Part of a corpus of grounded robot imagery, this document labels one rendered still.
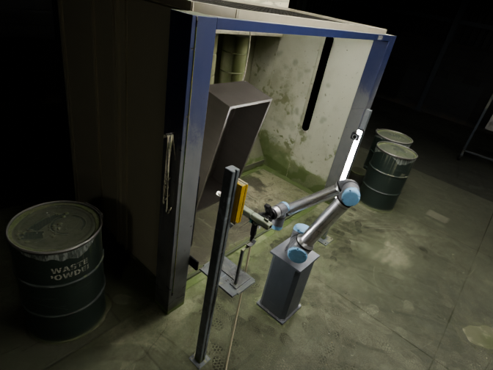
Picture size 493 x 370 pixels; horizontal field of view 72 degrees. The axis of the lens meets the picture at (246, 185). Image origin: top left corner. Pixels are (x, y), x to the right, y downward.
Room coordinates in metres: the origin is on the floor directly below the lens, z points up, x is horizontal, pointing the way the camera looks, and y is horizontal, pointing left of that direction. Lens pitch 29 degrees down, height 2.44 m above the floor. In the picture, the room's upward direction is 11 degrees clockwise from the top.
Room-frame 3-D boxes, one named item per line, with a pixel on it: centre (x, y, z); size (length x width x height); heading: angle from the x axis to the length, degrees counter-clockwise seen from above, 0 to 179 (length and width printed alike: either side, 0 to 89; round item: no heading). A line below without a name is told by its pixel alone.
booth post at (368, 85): (4.34, -1.23, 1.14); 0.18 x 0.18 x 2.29; 54
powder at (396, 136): (5.24, -2.14, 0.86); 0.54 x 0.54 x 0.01
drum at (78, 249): (1.73, 1.20, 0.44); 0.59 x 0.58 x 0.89; 125
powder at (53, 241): (1.73, 1.20, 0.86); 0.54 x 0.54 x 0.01
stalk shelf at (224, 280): (1.68, 0.01, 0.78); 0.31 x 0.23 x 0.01; 54
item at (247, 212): (1.90, -0.01, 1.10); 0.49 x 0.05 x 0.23; 54
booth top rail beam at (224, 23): (3.14, -0.44, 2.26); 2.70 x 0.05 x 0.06; 144
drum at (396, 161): (4.60, -1.99, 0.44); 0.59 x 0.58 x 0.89; 159
